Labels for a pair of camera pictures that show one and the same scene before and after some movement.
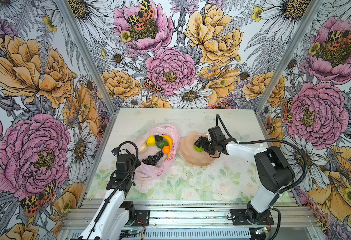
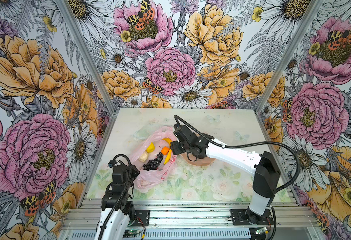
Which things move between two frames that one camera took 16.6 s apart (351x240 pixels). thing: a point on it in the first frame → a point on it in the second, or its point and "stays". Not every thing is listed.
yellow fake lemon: [150, 140] → [150, 148]
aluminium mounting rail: [197, 213] stays
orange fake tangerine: [166, 149] stays
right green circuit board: [261, 231] stays
